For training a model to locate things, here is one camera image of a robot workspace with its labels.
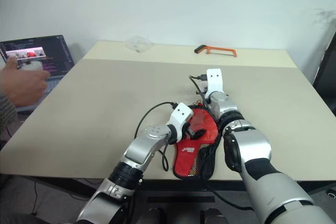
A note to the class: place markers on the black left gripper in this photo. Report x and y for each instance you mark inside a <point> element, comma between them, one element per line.
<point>187,129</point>

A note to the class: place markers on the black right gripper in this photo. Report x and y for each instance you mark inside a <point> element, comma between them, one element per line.
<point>204,91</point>

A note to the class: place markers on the black red paddle case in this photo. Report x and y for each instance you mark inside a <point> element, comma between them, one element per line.
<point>189,161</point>

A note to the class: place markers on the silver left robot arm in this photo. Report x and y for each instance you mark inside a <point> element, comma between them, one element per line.
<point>141,150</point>

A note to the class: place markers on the striped sleeve forearm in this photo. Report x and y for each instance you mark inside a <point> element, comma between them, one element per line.
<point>5,113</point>

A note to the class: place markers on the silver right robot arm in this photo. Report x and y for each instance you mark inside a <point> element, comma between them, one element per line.
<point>252,145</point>

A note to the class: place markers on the person's bare hand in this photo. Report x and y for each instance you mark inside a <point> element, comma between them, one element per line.
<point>23,85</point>

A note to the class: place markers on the orange hacksaw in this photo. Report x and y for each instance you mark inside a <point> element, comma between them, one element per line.
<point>223,50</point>

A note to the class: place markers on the clear plastic container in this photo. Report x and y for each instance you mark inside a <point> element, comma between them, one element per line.
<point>139,43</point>

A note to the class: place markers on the dark rounded shape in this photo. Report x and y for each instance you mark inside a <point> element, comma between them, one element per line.
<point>215,216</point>

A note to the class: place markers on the black office chair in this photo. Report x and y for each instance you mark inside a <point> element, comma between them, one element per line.
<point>328,82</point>

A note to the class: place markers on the black chair caster wheel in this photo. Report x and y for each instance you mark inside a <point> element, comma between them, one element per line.
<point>331,194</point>

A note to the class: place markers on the grey open laptop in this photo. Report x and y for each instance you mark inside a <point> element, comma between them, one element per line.
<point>56,51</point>

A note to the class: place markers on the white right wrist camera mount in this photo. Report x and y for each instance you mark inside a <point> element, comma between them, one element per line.
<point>215,82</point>

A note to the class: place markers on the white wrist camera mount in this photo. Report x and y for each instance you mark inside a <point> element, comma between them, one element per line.
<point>181,115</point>
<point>215,82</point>

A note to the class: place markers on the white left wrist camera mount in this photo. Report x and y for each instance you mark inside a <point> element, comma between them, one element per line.
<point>181,115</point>

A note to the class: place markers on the black table frame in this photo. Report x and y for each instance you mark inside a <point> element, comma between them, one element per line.
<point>183,185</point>

